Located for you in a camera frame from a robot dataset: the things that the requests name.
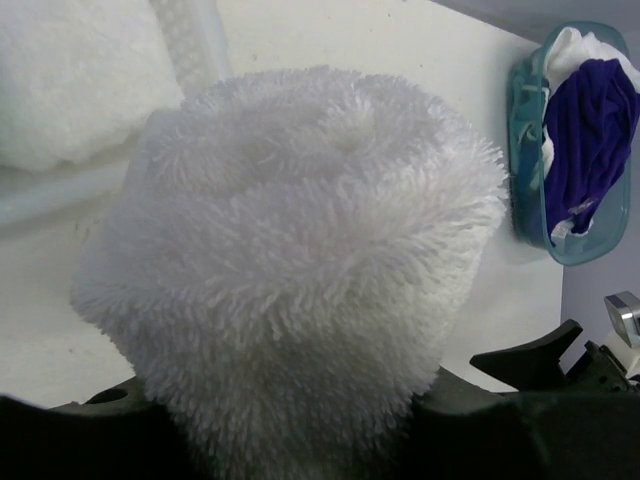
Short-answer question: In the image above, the white plastic basket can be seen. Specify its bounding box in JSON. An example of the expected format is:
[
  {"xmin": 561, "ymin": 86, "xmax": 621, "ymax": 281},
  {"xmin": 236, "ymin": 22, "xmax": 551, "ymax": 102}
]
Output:
[{"xmin": 1, "ymin": 1, "xmax": 231, "ymax": 229}]

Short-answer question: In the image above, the white towel pile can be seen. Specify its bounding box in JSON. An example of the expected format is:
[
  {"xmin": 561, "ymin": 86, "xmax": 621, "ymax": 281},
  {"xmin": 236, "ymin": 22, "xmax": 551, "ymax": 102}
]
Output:
[{"xmin": 70, "ymin": 66, "xmax": 507, "ymax": 479}]

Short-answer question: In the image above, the purple towel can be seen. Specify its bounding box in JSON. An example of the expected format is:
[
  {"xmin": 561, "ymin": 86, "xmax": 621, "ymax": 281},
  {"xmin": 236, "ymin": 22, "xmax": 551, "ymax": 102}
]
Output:
[{"xmin": 544, "ymin": 59, "xmax": 639, "ymax": 234}]

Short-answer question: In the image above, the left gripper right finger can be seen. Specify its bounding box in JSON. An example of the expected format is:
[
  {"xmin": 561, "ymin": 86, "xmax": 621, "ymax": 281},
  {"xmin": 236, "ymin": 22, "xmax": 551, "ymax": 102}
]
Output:
[{"xmin": 399, "ymin": 369, "xmax": 639, "ymax": 479}]

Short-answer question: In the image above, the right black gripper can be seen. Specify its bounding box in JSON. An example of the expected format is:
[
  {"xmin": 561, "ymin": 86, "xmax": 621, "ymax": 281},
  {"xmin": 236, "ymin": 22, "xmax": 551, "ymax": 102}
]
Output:
[{"xmin": 469, "ymin": 319, "xmax": 639, "ymax": 395}]

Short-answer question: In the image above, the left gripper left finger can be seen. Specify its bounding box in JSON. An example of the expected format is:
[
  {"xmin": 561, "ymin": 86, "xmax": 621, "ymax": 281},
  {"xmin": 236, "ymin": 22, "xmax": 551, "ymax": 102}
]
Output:
[{"xmin": 1, "ymin": 378, "xmax": 200, "ymax": 479}]

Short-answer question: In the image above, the white rolled towel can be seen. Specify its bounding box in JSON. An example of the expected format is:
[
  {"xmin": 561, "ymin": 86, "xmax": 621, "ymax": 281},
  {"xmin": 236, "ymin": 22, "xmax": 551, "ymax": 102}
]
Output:
[{"xmin": 1, "ymin": 1, "xmax": 183, "ymax": 171}]

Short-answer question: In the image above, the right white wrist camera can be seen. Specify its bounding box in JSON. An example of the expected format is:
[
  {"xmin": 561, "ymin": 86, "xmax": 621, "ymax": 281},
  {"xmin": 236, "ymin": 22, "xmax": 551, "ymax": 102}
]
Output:
[{"xmin": 604, "ymin": 291, "xmax": 639, "ymax": 378}]

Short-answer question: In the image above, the teal plastic basin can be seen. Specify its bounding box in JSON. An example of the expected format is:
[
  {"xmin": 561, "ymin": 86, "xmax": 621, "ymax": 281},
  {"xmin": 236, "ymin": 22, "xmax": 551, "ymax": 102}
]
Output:
[{"xmin": 507, "ymin": 22, "xmax": 631, "ymax": 266}]

